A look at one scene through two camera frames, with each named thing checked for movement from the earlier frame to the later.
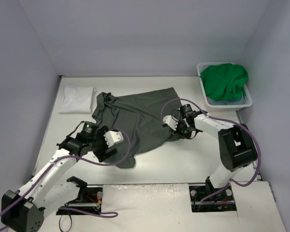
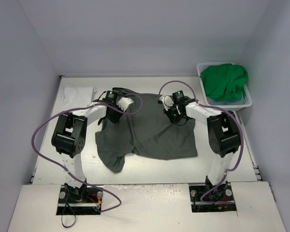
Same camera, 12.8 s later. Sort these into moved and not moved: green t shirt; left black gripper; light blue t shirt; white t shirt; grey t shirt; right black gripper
Moved: grey t shirt; left black gripper; right black gripper
Not moved: light blue t shirt; green t shirt; white t shirt
